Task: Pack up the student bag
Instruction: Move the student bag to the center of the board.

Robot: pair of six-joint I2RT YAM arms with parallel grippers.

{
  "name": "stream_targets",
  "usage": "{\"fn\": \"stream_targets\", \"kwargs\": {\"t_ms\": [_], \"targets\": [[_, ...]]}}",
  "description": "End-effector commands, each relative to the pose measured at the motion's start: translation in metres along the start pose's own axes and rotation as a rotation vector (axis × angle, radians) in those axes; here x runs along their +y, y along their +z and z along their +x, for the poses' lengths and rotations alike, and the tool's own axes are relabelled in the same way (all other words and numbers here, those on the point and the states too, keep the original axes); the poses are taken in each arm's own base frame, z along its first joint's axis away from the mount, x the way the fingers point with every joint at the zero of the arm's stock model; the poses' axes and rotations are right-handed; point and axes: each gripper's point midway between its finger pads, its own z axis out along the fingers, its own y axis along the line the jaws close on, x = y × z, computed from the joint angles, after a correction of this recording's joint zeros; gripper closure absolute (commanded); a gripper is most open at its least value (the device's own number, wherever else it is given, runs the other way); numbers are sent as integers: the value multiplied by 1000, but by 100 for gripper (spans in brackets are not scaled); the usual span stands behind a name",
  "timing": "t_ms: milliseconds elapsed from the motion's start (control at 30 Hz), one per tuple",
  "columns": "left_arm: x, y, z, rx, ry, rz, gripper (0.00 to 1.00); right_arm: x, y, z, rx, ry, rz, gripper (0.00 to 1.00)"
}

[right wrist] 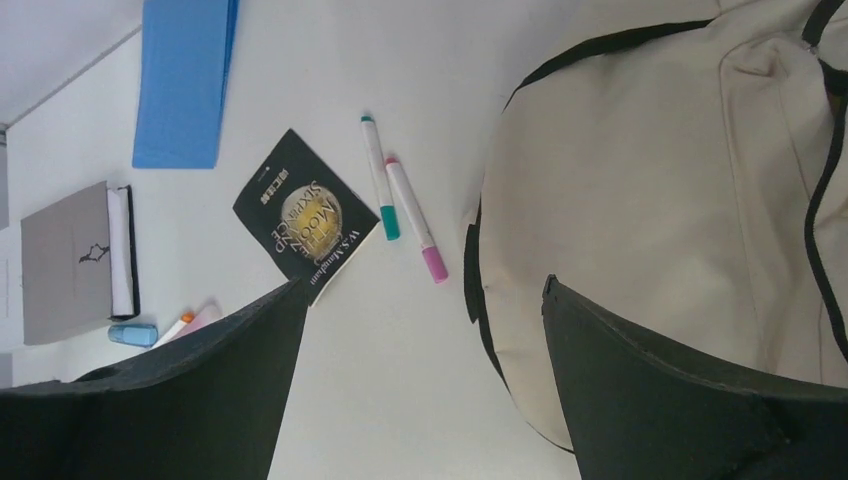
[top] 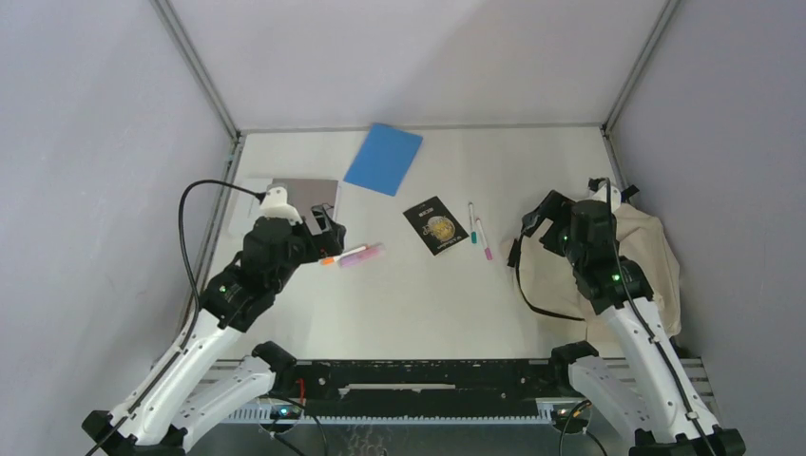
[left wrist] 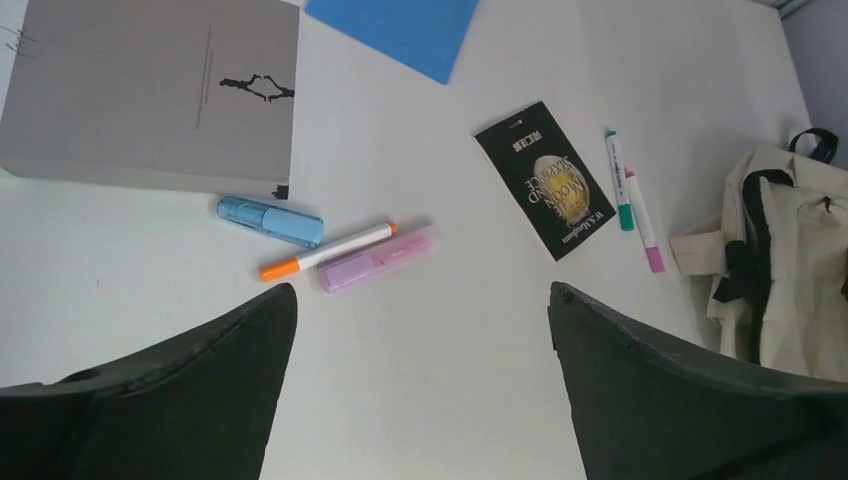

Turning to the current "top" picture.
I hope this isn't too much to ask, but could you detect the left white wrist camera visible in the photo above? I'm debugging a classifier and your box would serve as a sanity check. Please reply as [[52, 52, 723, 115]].
[[259, 183, 303, 226]]

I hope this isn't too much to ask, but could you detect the blue notebook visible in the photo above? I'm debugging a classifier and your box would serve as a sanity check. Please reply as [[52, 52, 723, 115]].
[[344, 123, 423, 197]]

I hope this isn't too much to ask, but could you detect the black mounting rail base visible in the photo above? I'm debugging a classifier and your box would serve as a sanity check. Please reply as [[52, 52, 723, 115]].
[[267, 359, 583, 423]]

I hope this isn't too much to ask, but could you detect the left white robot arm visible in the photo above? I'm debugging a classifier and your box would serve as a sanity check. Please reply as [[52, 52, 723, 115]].
[[82, 205, 346, 455]]

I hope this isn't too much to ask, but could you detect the pink translucent tube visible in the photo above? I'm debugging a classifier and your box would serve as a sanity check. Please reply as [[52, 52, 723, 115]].
[[337, 243, 385, 268]]

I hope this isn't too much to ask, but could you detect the pink capped white pen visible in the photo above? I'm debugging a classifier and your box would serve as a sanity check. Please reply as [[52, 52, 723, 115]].
[[475, 218, 493, 261]]

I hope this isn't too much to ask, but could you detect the beige canvas student bag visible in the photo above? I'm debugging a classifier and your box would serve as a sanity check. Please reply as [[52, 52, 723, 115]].
[[502, 202, 681, 336]]

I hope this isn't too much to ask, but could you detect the black booklet with gold emblem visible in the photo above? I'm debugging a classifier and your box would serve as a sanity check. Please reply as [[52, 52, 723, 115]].
[[403, 196, 470, 257]]

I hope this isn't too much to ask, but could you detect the teal capped white pen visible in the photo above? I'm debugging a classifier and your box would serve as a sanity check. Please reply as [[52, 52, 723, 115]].
[[468, 202, 478, 244]]

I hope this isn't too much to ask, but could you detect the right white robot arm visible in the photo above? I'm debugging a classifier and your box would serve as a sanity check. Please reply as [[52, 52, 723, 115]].
[[519, 190, 746, 455]]

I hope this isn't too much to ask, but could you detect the grey and white book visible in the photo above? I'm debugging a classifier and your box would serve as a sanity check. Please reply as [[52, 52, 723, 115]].
[[227, 178, 339, 237]]

